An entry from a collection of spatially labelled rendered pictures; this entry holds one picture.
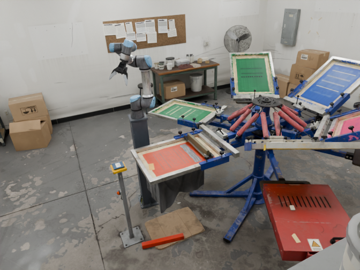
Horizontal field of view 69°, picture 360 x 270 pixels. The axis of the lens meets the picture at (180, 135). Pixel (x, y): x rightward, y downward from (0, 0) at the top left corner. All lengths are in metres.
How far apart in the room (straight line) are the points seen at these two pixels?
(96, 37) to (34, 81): 1.50
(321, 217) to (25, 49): 5.37
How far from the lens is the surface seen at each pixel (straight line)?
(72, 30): 5.84
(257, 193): 3.52
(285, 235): 1.74
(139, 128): 2.88
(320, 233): 1.82
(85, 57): 5.93
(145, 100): 2.76
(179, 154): 2.63
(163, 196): 2.51
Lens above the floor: 2.37
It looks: 28 degrees down
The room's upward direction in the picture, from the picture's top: 3 degrees counter-clockwise
